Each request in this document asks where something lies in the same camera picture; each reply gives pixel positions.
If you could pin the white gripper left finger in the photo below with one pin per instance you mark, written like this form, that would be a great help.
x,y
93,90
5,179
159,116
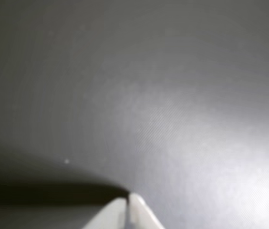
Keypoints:
x,y
113,215

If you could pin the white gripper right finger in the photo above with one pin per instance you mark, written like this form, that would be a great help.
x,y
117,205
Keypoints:
x,y
141,215

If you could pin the dark grey table mat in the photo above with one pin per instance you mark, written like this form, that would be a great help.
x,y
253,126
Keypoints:
x,y
148,95

